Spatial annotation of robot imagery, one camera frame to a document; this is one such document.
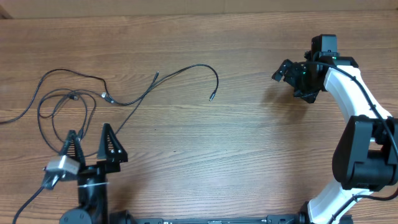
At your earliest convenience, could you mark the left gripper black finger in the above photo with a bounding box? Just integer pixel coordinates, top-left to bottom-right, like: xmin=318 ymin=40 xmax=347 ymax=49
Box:
xmin=60 ymin=130 xmax=86 ymax=166
xmin=97 ymin=123 xmax=128 ymax=163

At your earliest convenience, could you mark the thick black USB-A cable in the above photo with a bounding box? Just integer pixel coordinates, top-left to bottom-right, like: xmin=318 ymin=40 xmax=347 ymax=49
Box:
xmin=37 ymin=71 xmax=160 ymax=158

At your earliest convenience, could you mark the short black cable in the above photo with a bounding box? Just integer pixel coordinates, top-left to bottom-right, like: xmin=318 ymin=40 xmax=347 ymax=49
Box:
xmin=39 ymin=89 xmax=115 ymax=144

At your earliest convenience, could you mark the thin black USB-C cable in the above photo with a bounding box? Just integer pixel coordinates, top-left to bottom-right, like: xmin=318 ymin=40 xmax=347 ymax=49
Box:
xmin=0 ymin=63 xmax=220 ymax=125

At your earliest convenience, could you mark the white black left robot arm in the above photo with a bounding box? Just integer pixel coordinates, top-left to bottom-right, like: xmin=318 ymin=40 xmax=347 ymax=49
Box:
xmin=60 ymin=123 xmax=132 ymax=224

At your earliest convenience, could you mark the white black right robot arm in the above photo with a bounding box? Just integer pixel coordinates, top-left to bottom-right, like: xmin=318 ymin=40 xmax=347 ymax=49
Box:
xmin=264 ymin=34 xmax=397 ymax=223

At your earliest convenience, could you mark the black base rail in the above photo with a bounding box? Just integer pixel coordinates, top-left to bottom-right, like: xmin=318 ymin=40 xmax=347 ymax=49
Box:
xmin=108 ymin=210 xmax=354 ymax=224

